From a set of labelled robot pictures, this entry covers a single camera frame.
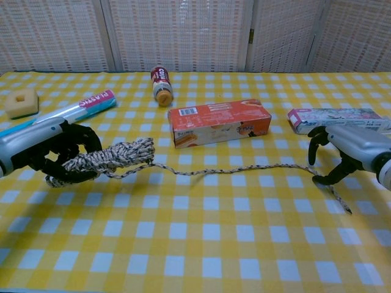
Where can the yellow square sponge with hole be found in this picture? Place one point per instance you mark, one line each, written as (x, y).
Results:
(28, 107)

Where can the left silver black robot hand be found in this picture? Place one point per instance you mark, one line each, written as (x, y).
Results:
(33, 137)

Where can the yellow white checkered tablecloth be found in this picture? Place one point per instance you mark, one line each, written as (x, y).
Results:
(195, 244)

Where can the brass screen hinge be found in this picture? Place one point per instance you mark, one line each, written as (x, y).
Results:
(252, 35)

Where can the orange cardboard box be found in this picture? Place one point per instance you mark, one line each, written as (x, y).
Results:
(214, 122)

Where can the Costa coffee bottle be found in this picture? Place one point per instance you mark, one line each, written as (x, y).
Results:
(162, 85)

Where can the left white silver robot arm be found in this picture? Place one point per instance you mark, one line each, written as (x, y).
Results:
(2, 170)

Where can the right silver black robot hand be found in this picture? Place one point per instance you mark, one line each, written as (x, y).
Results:
(357, 146)

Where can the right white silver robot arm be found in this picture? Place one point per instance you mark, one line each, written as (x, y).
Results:
(385, 174)

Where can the blue pink tube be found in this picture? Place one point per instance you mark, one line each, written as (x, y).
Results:
(91, 103)

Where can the floral printed long box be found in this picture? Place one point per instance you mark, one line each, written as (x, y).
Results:
(336, 117)

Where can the woven folding screen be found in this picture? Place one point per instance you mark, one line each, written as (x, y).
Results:
(183, 30)

